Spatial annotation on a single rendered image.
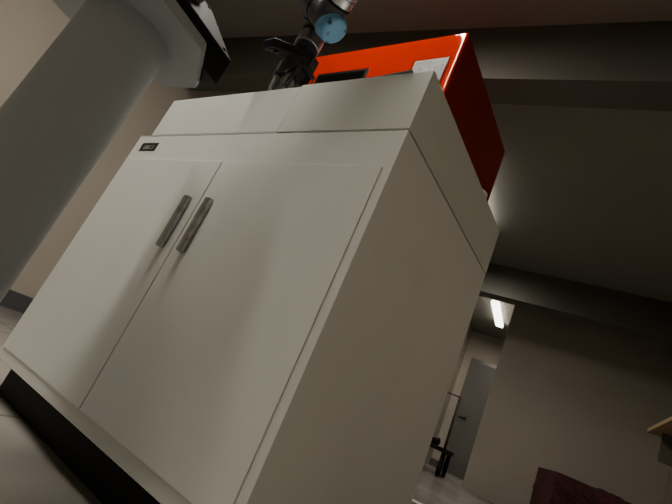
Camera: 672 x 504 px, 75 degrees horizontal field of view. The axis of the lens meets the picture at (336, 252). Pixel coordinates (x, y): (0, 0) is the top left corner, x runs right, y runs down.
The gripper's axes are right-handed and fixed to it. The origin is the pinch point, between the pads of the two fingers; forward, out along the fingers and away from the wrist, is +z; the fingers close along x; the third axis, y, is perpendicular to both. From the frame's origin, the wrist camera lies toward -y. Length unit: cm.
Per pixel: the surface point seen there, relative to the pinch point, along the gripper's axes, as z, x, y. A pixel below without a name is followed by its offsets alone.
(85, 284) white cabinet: 64, 24, -4
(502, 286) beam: -144, 70, 471
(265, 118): 11.5, -8.6, -4.0
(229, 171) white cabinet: 27.7, -6.8, -4.3
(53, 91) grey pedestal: 39, -8, -41
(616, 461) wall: -2, -76, 596
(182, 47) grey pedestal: 17.8, -12.6, -30.4
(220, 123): 12.4, 8.4, -4.0
